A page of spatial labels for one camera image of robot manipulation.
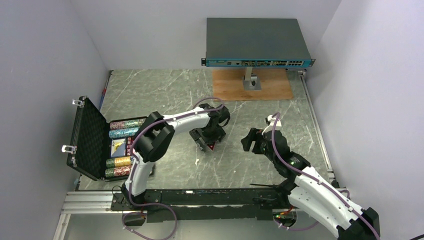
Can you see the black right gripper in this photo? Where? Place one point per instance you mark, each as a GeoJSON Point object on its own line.
{"type": "Point", "coordinates": [254, 135]}

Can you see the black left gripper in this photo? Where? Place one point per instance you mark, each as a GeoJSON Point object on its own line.
{"type": "Point", "coordinates": [196, 134]}

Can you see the red triangular all-in marker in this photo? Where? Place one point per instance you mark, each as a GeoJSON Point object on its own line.
{"type": "Point", "coordinates": [211, 146]}

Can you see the black aluminium poker case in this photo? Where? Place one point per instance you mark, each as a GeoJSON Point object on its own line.
{"type": "Point", "coordinates": [90, 145]}

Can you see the red playing card deck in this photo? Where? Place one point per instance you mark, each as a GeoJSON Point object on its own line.
{"type": "Point", "coordinates": [121, 147]}

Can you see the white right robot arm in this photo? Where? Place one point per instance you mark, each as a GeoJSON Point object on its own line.
{"type": "Point", "coordinates": [306, 190]}

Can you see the wooden board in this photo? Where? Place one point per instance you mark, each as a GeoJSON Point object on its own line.
{"type": "Point", "coordinates": [228, 85]}

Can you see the green purple chip row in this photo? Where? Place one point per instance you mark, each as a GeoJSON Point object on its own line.
{"type": "Point", "coordinates": [126, 124]}

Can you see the blue grey chip row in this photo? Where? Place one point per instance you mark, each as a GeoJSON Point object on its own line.
{"type": "Point", "coordinates": [122, 133]}

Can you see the red chip row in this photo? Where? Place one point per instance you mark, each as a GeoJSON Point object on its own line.
{"type": "Point", "coordinates": [115, 172]}

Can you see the yellow blue chip row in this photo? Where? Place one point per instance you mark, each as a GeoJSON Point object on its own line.
{"type": "Point", "coordinates": [119, 162]}

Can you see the grey metal stand bracket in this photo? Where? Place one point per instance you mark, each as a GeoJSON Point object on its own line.
{"type": "Point", "coordinates": [251, 81]}

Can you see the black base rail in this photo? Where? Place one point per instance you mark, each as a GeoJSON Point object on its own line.
{"type": "Point", "coordinates": [262, 202]}

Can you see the teal network switch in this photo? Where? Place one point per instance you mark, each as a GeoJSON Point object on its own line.
{"type": "Point", "coordinates": [255, 42]}

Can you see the aluminium frame extrusion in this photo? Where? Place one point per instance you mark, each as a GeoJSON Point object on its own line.
{"type": "Point", "coordinates": [82, 202]}

